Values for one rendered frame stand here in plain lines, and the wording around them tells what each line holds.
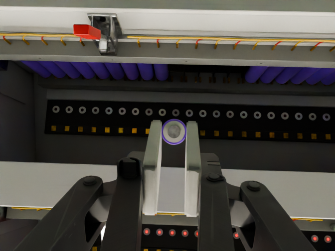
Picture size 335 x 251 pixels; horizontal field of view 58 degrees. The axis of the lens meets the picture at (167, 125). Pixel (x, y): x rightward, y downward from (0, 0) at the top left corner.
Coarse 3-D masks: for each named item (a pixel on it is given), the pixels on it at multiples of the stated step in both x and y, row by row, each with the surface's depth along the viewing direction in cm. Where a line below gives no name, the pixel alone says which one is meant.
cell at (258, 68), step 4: (252, 68) 38; (256, 68) 37; (260, 68) 36; (264, 68) 36; (248, 72) 39; (252, 72) 38; (256, 72) 37; (260, 72) 37; (248, 76) 40; (252, 76) 39; (256, 76) 39; (248, 80) 41; (252, 80) 40; (256, 80) 41
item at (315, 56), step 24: (0, 48) 33; (24, 48) 33; (48, 48) 33; (72, 48) 33; (96, 48) 33; (120, 48) 33; (144, 48) 33; (168, 48) 33; (192, 48) 33; (216, 48) 33; (240, 48) 33; (264, 48) 33; (288, 48) 32; (312, 48) 32
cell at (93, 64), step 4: (88, 64) 37; (92, 64) 36; (96, 64) 37; (100, 64) 38; (104, 64) 39; (92, 68) 38; (96, 68) 38; (100, 68) 38; (104, 68) 39; (96, 72) 39; (100, 72) 39; (104, 72) 40; (108, 72) 41; (100, 76) 41; (104, 76) 41; (108, 76) 42
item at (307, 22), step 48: (0, 0) 28; (48, 0) 28; (96, 0) 28; (144, 0) 28; (192, 0) 28; (240, 0) 27; (288, 0) 27; (48, 96) 46; (96, 96) 46; (144, 96) 46; (192, 96) 46; (240, 96) 46; (288, 96) 45
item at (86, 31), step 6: (78, 24) 23; (84, 24) 23; (78, 30) 23; (84, 30) 23; (90, 30) 23; (96, 30) 25; (84, 36) 24; (90, 36) 24; (96, 36) 25; (102, 36) 27; (102, 42) 29; (102, 48) 29
